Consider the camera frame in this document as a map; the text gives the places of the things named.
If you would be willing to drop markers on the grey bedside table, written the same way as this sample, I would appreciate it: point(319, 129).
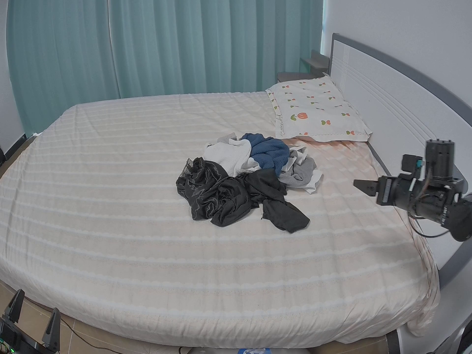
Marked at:
point(291, 76)

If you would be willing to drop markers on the white printed pillow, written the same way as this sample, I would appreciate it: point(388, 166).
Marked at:
point(317, 105)

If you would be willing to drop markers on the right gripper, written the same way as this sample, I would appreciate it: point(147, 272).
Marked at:
point(400, 192)

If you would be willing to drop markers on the bed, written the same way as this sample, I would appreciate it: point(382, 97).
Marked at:
point(147, 197)

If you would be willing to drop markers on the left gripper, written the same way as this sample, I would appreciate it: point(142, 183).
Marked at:
point(33, 345)

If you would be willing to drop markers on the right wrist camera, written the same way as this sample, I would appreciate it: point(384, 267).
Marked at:
point(409, 164)

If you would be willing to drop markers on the pile of clothes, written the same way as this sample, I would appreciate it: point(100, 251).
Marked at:
point(228, 197)

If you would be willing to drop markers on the blue-green curtain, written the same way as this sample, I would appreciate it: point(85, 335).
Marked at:
point(59, 50)
point(221, 31)

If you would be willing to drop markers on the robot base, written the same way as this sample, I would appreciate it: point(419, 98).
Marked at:
point(254, 351)

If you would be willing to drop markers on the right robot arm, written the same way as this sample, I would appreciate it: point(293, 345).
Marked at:
point(438, 160)

